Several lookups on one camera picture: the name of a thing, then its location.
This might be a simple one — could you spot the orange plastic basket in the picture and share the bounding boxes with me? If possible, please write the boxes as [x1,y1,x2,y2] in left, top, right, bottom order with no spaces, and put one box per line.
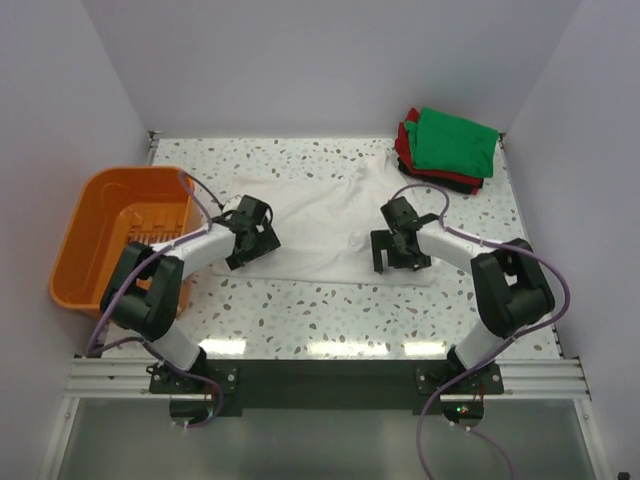
[49,166,202,318]

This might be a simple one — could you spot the green folded t shirt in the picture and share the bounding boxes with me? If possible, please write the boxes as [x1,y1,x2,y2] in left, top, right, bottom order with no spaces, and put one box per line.
[403,108,499,179]

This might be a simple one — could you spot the red folded t shirt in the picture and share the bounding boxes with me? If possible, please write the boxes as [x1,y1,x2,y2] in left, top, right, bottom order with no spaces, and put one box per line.
[394,122,481,180]

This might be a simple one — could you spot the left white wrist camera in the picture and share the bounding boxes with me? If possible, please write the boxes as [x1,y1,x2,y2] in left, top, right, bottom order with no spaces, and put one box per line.
[223,195,242,212]

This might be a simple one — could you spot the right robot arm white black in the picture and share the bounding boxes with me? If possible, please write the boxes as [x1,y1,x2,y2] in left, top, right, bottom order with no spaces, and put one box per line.
[370,197,555,393]

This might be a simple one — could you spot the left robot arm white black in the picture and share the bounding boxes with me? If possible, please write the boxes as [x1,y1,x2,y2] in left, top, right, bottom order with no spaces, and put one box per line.
[87,195,281,392]

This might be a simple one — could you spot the white t shirt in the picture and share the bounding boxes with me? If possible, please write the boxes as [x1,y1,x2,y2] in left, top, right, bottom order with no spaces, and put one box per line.
[211,155,434,286]

